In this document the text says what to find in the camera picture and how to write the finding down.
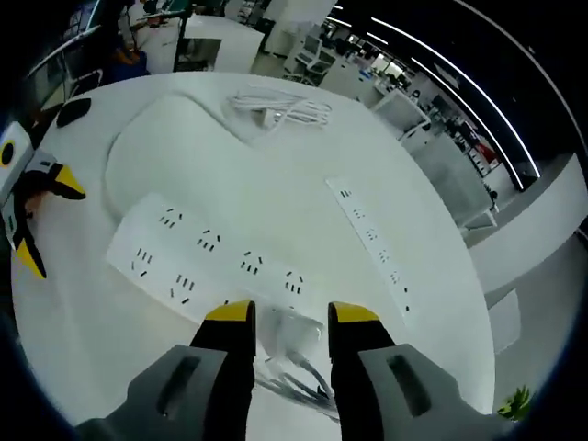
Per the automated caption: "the white office chair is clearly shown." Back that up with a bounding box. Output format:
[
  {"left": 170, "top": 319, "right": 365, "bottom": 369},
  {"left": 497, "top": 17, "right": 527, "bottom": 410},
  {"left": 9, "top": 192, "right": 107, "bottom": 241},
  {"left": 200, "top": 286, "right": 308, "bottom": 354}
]
[{"left": 284, "top": 35, "right": 335, "bottom": 86}]

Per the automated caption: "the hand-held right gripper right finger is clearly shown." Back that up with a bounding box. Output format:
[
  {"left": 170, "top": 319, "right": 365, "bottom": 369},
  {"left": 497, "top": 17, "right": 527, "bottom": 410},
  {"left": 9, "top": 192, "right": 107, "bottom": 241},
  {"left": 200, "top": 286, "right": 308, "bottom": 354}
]
[{"left": 327, "top": 300, "right": 503, "bottom": 441}]

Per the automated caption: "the white charger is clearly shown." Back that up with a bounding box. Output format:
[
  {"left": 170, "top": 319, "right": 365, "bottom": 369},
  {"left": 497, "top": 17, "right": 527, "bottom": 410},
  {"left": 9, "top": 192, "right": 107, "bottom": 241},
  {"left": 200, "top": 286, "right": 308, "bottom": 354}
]
[{"left": 264, "top": 306, "right": 328, "bottom": 354}]

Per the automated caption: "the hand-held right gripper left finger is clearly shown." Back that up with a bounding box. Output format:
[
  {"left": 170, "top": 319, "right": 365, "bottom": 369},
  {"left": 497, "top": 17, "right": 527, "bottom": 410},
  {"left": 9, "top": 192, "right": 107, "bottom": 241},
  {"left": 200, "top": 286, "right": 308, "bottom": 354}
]
[{"left": 74, "top": 299, "right": 258, "bottom": 441}]

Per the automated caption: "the black stand pole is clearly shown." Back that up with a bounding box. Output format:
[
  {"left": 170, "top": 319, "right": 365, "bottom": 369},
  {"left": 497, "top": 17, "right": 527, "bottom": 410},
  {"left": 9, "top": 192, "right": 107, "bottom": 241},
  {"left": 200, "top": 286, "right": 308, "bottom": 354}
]
[{"left": 173, "top": 7, "right": 191, "bottom": 71}]

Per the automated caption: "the grey charger cable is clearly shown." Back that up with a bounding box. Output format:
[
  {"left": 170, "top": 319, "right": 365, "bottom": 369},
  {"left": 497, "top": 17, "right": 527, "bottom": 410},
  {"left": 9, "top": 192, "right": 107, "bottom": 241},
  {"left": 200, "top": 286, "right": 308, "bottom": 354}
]
[{"left": 253, "top": 348, "right": 342, "bottom": 422}]

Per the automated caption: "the wide white power strip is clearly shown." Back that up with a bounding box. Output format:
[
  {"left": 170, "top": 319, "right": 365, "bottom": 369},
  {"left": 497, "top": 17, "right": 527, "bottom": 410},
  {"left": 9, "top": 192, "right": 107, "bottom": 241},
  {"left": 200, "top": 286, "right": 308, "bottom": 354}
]
[{"left": 104, "top": 191, "right": 330, "bottom": 323}]

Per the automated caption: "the narrow white socket strip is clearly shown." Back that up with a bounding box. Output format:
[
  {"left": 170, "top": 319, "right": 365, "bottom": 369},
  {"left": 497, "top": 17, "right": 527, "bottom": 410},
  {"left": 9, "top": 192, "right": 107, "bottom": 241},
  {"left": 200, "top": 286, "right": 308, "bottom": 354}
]
[{"left": 324, "top": 175, "right": 423, "bottom": 327}]

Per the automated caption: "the white office desk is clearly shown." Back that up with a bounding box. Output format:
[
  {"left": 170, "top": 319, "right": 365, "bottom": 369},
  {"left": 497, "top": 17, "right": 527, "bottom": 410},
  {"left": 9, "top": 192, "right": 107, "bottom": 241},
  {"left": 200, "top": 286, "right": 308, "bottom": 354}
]
[{"left": 370, "top": 85, "right": 434, "bottom": 141}]

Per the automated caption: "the thick white power strip cable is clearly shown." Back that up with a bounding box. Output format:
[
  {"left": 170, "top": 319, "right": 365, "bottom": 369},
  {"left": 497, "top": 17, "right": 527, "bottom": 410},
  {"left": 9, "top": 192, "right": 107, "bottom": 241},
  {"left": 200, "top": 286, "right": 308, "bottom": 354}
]
[{"left": 103, "top": 89, "right": 259, "bottom": 218}]

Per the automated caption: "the black round puck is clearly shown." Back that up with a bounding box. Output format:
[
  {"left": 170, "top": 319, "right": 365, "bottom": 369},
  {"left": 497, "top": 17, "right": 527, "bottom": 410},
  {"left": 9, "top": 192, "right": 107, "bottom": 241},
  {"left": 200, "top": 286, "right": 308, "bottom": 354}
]
[{"left": 54, "top": 96, "right": 93, "bottom": 129}]

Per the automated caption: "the potted green plant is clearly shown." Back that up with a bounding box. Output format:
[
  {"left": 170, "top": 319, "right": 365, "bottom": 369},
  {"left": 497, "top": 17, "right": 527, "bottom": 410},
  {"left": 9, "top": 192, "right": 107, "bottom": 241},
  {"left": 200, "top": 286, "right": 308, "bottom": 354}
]
[{"left": 497, "top": 386, "right": 536, "bottom": 422}]

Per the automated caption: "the white counter unit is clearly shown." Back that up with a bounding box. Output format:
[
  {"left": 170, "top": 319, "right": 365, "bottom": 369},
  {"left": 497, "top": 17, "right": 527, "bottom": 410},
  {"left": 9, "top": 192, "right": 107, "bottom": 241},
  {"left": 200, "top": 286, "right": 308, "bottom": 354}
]
[{"left": 183, "top": 12, "right": 268, "bottom": 75}]

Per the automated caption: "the white folded stand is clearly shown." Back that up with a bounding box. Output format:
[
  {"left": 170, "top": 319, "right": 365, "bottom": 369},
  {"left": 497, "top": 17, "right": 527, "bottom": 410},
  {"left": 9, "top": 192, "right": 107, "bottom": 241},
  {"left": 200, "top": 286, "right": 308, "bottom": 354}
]
[{"left": 227, "top": 86, "right": 334, "bottom": 135}]

